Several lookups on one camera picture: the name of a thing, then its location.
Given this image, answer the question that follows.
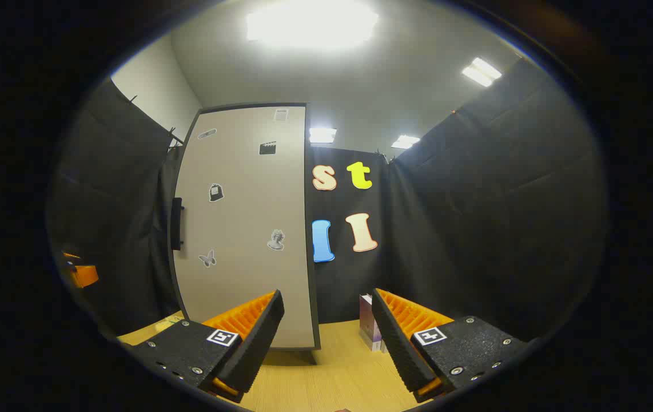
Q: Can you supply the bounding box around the white cabinet door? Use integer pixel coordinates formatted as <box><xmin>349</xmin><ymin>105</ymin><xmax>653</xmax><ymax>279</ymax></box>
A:
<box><xmin>172</xmin><ymin>105</ymin><xmax>314</xmax><ymax>350</ymax></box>

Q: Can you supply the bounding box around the purple cover book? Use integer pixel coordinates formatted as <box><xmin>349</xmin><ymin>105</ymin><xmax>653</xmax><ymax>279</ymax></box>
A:
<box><xmin>359</xmin><ymin>294</ymin><xmax>384</xmax><ymax>352</ymax></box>

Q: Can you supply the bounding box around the black cabinet door handle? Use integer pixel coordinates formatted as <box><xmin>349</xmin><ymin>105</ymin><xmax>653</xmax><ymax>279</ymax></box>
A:
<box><xmin>170</xmin><ymin>197</ymin><xmax>185</xmax><ymax>252</ymax></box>

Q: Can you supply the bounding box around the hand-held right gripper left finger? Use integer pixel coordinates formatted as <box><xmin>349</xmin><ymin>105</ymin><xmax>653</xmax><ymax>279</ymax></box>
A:
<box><xmin>131</xmin><ymin>289</ymin><xmax>285</xmax><ymax>404</ymax></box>

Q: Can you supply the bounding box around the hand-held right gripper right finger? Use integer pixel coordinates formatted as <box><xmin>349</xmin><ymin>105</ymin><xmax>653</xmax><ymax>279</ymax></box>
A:
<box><xmin>371</xmin><ymin>288</ymin><xmax>530</xmax><ymax>403</ymax></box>

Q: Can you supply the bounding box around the black backdrop cloth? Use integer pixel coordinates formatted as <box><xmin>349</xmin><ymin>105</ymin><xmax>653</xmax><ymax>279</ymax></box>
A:
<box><xmin>46</xmin><ymin>57</ymin><xmax>610</xmax><ymax>344</ymax></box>

